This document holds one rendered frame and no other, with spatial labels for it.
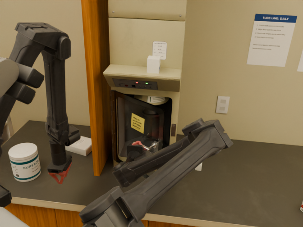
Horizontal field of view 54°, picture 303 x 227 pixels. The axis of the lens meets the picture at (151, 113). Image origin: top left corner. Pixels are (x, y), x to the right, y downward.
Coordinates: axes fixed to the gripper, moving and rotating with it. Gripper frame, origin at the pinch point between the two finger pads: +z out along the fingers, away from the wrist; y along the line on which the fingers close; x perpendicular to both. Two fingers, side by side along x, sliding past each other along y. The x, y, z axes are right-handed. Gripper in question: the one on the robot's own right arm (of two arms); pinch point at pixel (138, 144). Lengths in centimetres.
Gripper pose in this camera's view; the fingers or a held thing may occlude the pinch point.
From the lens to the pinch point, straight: 131.2
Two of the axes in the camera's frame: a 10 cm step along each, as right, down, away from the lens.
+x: -9.9, -0.9, 1.0
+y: 0.3, -8.9, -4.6
